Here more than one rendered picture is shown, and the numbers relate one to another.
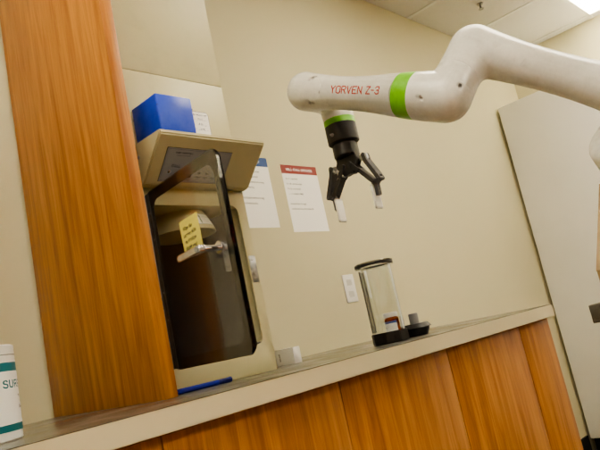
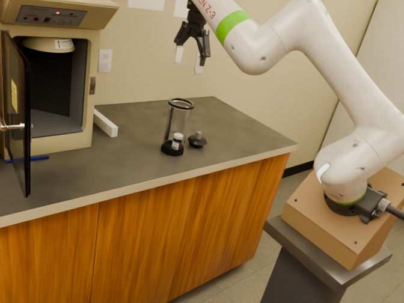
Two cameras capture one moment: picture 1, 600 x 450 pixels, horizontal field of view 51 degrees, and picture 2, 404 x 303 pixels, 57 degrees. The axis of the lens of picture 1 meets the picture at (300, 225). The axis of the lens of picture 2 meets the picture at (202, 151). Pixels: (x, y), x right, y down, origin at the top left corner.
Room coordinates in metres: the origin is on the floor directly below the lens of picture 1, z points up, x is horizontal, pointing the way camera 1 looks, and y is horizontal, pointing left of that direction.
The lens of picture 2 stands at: (0.34, -0.35, 1.67)
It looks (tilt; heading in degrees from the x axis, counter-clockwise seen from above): 26 degrees down; 2
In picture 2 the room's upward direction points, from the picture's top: 13 degrees clockwise
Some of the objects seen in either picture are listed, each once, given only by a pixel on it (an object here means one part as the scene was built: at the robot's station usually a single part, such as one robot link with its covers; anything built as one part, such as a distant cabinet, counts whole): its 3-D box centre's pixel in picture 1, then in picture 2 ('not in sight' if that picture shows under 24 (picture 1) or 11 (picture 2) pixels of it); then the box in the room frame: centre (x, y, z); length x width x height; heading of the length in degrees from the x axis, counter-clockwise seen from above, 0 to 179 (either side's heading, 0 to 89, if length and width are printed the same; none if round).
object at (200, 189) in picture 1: (195, 264); (15, 113); (1.27, 0.23, 1.19); 0.30 x 0.01 x 0.40; 41
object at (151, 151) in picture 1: (204, 162); (62, 12); (1.48, 0.19, 1.46); 0.32 x 0.12 x 0.10; 138
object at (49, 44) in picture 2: not in sight; (48, 37); (1.60, 0.30, 1.34); 0.18 x 0.18 x 0.05
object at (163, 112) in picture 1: (163, 121); not in sight; (1.40, 0.26, 1.56); 0.10 x 0.10 x 0.09; 48
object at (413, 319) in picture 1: (414, 324); (198, 138); (1.89, -0.27, 0.97); 0.09 x 0.09 x 0.07
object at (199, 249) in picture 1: (199, 253); (8, 121); (1.20, 0.20, 1.20); 0.10 x 0.05 x 0.03; 41
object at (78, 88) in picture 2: not in sight; (39, 77); (1.60, 0.33, 1.19); 0.26 x 0.24 x 0.35; 138
